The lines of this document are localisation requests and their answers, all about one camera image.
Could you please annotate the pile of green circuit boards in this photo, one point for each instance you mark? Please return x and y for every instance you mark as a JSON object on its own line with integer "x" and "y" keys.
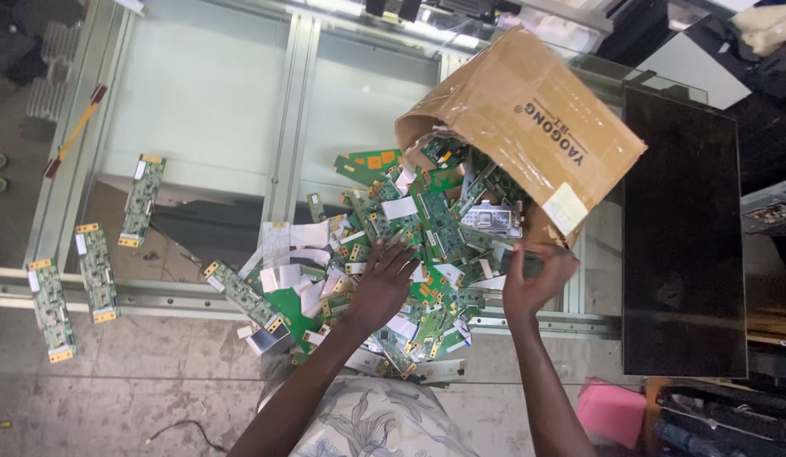
{"x": 431, "y": 235}

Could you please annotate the dark grey circuit board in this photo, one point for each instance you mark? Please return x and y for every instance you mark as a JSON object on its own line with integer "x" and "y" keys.
{"x": 523, "y": 261}

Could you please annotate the small white box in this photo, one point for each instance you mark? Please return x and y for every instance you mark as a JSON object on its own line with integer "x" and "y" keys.
{"x": 269, "y": 339}

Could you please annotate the grey tray with parts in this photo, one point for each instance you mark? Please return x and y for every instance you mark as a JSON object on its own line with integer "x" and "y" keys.
{"x": 772, "y": 209}

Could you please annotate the yellow strip with red ends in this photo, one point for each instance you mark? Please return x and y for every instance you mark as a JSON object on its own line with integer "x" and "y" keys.
{"x": 76, "y": 130}

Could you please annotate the person's right hand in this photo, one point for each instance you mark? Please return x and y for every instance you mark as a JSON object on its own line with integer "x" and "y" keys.
{"x": 532, "y": 289}

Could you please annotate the long green circuit board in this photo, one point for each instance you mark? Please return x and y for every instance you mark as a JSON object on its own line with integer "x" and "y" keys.
{"x": 241, "y": 293}
{"x": 142, "y": 200}
{"x": 50, "y": 311}
{"x": 98, "y": 273}

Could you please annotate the brown taped cardboard box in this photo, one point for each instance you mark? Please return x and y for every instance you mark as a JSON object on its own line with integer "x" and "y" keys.
{"x": 526, "y": 120}

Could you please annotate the person's right fingers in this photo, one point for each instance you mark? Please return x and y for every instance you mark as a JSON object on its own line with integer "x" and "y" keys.
{"x": 555, "y": 263}

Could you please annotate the black flat display panel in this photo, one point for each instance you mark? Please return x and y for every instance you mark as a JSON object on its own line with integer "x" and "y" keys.
{"x": 685, "y": 235}

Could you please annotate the pink cloth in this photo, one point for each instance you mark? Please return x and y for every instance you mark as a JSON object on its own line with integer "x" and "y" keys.
{"x": 612, "y": 412}

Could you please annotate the person's left fingers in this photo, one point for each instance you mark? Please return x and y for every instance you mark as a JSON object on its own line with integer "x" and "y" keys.
{"x": 398, "y": 257}

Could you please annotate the person's left hand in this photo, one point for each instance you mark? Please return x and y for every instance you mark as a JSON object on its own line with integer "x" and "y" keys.
{"x": 380, "y": 289}

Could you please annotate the silver metal shield plate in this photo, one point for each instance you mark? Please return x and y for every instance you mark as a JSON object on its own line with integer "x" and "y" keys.
{"x": 491, "y": 219}

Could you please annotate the beige crumpled cloth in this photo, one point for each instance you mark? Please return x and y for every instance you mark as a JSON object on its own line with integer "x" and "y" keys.
{"x": 770, "y": 25}

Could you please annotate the black rack with clutter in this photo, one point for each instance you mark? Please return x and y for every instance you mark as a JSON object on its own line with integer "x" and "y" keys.
{"x": 726, "y": 419}

